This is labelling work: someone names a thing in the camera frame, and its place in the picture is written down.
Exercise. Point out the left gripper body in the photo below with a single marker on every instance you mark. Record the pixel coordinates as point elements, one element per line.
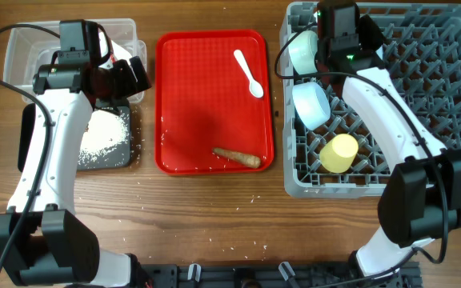
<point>118,82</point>

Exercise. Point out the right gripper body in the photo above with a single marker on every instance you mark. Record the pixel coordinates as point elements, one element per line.
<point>368,37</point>

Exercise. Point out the pile of white rice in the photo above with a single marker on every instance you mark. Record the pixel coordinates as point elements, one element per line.
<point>104,132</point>

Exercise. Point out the green bowl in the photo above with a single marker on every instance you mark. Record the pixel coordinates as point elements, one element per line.
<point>302,52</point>

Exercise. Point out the small light blue bowl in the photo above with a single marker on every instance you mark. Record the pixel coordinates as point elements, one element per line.
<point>311,104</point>

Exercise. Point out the yellow plastic cup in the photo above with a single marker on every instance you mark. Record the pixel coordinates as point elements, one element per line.
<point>339,153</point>

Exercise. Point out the brown carrot piece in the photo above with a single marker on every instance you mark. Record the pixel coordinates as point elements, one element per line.
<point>247,160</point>

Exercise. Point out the white paper napkin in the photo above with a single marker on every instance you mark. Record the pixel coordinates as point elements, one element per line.
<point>118,53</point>

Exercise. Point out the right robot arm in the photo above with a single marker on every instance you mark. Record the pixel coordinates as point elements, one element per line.
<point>422,198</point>

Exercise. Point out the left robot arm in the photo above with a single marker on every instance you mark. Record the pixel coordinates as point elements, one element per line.
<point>42,242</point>

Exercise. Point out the grey dishwasher rack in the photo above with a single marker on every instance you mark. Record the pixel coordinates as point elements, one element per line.
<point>422,53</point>

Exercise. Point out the clear plastic waste bin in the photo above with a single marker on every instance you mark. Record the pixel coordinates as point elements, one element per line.
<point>43,57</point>

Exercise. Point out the black plastic tray bin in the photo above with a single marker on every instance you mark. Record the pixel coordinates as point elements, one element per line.
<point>119,158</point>

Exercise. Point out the red serving tray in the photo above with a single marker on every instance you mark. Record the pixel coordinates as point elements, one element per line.
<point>202,101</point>

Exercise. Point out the white plastic spoon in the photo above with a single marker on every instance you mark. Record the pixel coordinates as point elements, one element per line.
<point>255,87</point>

